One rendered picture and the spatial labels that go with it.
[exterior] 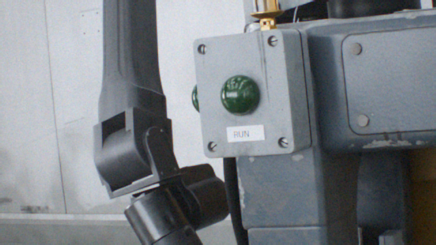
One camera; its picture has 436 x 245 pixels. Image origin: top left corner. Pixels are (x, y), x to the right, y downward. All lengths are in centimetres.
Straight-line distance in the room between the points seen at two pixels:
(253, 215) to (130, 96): 27
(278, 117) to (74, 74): 675
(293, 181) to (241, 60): 11
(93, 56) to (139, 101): 631
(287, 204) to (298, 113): 8
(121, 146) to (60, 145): 661
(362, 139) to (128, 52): 37
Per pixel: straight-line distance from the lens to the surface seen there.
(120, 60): 96
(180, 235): 92
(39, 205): 778
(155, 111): 94
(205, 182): 99
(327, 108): 68
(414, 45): 65
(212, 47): 66
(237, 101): 63
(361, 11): 78
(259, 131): 64
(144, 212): 92
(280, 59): 63
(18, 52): 777
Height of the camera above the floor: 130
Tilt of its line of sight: 3 degrees down
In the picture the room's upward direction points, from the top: 6 degrees counter-clockwise
